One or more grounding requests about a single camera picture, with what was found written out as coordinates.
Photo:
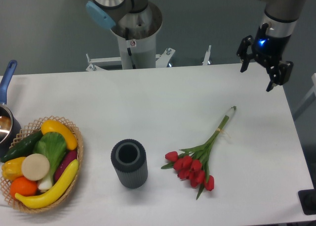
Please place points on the purple sweet potato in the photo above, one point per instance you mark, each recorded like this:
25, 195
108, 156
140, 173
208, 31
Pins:
69, 157

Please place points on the orange fruit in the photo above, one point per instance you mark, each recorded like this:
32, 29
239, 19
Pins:
23, 186

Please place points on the yellow bell pepper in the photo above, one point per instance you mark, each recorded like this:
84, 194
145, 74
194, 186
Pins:
12, 169

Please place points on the dark grey ribbed vase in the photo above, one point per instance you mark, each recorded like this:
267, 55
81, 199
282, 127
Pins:
129, 160

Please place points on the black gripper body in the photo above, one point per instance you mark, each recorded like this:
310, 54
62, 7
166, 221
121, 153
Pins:
268, 50

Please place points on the woven wicker basket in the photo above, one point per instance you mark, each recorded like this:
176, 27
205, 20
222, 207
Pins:
29, 129

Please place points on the yellow banana squash lower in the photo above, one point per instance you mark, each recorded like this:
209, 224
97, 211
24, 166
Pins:
52, 195

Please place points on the green cucumber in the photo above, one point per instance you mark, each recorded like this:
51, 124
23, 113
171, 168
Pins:
23, 148

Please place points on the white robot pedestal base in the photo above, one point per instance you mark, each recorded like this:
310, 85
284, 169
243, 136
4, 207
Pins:
134, 54

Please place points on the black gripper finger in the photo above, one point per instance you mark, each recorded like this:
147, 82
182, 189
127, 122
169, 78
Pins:
279, 74
242, 52

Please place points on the black device table corner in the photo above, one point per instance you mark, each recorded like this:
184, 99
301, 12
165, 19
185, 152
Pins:
308, 201

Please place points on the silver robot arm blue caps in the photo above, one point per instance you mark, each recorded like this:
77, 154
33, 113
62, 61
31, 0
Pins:
136, 23

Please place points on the white frame right edge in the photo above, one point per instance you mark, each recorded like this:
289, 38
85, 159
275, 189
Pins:
306, 101

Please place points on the red tulip bouquet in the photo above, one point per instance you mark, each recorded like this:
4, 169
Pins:
193, 163

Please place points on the beige round disc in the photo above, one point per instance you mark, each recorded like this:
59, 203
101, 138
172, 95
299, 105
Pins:
35, 167

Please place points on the yellow squash upper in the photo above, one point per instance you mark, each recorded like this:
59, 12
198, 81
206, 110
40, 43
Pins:
58, 127

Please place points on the green leafy bok choy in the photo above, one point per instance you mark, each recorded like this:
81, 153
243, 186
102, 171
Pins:
53, 146

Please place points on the blue handled saucepan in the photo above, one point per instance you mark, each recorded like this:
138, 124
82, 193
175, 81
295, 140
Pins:
9, 126

